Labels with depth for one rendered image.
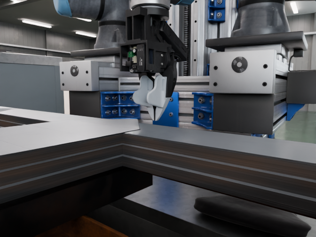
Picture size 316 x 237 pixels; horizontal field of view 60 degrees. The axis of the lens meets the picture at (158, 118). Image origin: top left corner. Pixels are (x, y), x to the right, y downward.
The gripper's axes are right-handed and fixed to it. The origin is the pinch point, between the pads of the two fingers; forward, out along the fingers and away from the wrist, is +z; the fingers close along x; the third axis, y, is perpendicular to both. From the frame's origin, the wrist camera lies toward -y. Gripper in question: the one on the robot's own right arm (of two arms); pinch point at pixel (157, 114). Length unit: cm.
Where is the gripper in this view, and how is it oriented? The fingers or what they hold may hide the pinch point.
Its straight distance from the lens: 56.9
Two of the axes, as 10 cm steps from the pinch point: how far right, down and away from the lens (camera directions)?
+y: -6.4, 0.9, -7.7
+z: 0.0, 9.9, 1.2
